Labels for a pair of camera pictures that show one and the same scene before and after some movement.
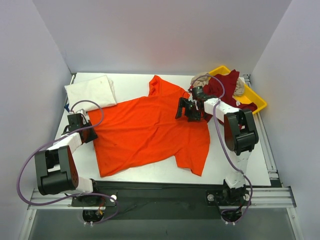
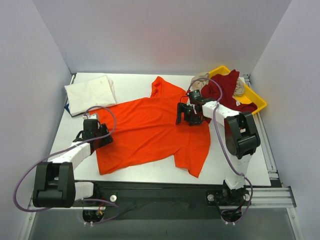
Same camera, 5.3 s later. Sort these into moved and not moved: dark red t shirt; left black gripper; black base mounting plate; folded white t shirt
Moved: left black gripper
Not moved: dark red t shirt; black base mounting plate; folded white t shirt
